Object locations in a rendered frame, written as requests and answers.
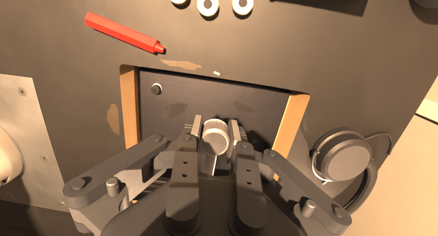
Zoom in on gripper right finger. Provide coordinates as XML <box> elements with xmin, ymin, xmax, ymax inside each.
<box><xmin>227</xmin><ymin>118</ymin><xmax>353</xmax><ymax>235</ymax></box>

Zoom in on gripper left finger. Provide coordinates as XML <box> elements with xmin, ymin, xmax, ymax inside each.
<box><xmin>62</xmin><ymin>114</ymin><xmax>203</xmax><ymax>230</ymax></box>

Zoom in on grey microphone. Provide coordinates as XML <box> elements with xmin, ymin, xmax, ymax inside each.
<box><xmin>200</xmin><ymin>118</ymin><xmax>234</xmax><ymax>177</ymax></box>

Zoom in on orange wooden strip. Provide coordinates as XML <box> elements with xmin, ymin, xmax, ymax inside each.
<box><xmin>271</xmin><ymin>90</ymin><xmax>311</xmax><ymax>188</ymax></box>
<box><xmin>119</xmin><ymin>64</ymin><xmax>142</xmax><ymax>151</ymax></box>

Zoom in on grey headphones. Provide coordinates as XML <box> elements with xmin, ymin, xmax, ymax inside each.
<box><xmin>309</xmin><ymin>127</ymin><xmax>395</xmax><ymax>216</ymax></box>

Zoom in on grey flat sheet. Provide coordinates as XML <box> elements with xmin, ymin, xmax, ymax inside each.
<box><xmin>0</xmin><ymin>73</ymin><xmax>69</xmax><ymax>213</ymax></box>

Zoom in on red marker pen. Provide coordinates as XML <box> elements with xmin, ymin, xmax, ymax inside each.
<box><xmin>84</xmin><ymin>11</ymin><xmax>166</xmax><ymax>55</ymax></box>

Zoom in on black stand base plate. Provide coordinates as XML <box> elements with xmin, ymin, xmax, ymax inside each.
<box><xmin>138</xmin><ymin>67</ymin><xmax>292</xmax><ymax>155</ymax></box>

